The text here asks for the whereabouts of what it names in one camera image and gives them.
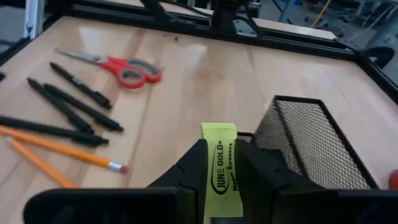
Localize silver aluminium post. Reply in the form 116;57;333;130
23;0;46;40

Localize black pen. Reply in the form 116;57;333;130
49;62;114;110
27;77;95;135
43;83;125;133
0;115;110;147

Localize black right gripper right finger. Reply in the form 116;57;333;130
235;139;315;224

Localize black mesh desk organizer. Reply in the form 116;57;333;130
238;95;379;190

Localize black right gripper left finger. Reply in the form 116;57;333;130
146;139;208;224

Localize red grey handled scissors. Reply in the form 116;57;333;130
54;47;163;90

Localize yellow pencil pink eraser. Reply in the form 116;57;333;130
0;124;129;175
9;138;79;189

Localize yellow-green June Gold eraser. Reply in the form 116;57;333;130
200;122;244;218

